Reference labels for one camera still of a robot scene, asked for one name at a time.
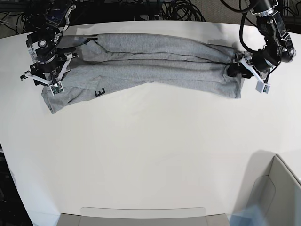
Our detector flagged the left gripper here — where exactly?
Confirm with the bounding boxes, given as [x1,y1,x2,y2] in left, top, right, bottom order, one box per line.
[227,48,280,79]

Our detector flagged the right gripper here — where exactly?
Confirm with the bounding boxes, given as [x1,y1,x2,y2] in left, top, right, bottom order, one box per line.
[29,47,76,81]

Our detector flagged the grey T-shirt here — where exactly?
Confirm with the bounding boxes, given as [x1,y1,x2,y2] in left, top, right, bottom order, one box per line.
[41,33,242,113]

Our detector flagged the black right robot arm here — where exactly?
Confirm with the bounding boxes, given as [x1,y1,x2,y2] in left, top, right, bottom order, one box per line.
[26,0,76,83]

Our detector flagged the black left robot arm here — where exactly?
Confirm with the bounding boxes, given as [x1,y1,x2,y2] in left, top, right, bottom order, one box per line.
[221,0,296,83]

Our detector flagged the grey bin right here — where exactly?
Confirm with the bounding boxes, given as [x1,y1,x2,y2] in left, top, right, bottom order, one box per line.
[248,155,301,226]

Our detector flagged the blue blurred object bottom right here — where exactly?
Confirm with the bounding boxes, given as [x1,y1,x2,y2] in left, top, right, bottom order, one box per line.
[229,204,269,226]

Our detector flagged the grey tray bottom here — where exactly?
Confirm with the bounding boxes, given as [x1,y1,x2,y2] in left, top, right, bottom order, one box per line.
[57,207,230,226]

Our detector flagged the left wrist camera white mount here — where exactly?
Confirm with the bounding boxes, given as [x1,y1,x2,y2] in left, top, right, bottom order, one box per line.
[232,52,270,94]

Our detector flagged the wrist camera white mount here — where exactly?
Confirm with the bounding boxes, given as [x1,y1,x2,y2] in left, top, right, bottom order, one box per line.
[232,52,270,94]
[20,53,78,96]

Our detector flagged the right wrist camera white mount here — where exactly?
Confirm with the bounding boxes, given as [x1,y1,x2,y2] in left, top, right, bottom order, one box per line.
[20,53,78,96]

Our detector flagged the black cable bundle background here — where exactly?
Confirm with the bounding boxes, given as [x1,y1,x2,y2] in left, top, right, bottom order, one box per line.
[0,0,301,29]

